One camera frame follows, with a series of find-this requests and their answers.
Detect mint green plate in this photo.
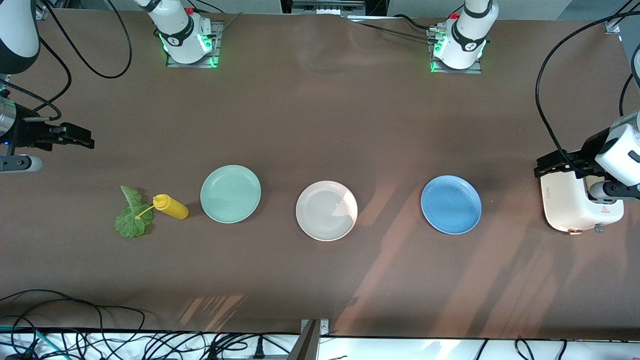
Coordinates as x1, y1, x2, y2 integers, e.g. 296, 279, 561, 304
200, 165, 262, 224

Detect blue plate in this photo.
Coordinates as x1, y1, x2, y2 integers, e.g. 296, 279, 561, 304
420, 175, 483, 235

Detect long looped black cable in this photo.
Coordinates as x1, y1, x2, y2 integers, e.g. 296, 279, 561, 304
0, 289, 147, 346

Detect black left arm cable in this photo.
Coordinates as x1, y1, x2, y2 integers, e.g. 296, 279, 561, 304
535, 0, 640, 173

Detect teal cable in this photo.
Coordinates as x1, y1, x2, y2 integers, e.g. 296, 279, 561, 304
0, 325, 56, 360

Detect green lettuce leaf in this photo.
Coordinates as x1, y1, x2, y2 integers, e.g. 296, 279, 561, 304
114, 185, 155, 239

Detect white toaster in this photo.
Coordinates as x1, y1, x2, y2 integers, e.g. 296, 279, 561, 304
540, 167, 625, 236

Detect beige plate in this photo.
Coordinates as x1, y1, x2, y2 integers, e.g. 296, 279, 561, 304
295, 180, 359, 242

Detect grey power strip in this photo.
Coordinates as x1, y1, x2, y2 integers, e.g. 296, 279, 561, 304
292, 0, 367, 15

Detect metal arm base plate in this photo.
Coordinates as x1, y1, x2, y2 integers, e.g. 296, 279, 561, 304
429, 27, 484, 75
166, 20, 224, 69

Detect thick black cable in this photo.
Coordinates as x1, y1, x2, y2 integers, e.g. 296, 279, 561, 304
392, 13, 441, 33

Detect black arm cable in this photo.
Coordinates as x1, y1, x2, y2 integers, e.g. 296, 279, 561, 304
0, 0, 133, 123
535, 0, 640, 173

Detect yellow squeeze bottle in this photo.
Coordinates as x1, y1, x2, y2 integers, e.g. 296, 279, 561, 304
135, 194, 190, 221

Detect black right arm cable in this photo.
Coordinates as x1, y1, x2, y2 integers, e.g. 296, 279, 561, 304
0, 0, 133, 123

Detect metal bracket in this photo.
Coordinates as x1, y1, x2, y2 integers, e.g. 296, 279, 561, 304
290, 318, 331, 360

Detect black equipment box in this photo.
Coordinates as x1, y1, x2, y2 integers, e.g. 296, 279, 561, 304
280, 0, 392, 17

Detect thin black cable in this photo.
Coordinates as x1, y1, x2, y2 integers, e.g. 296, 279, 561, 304
347, 17, 438, 43

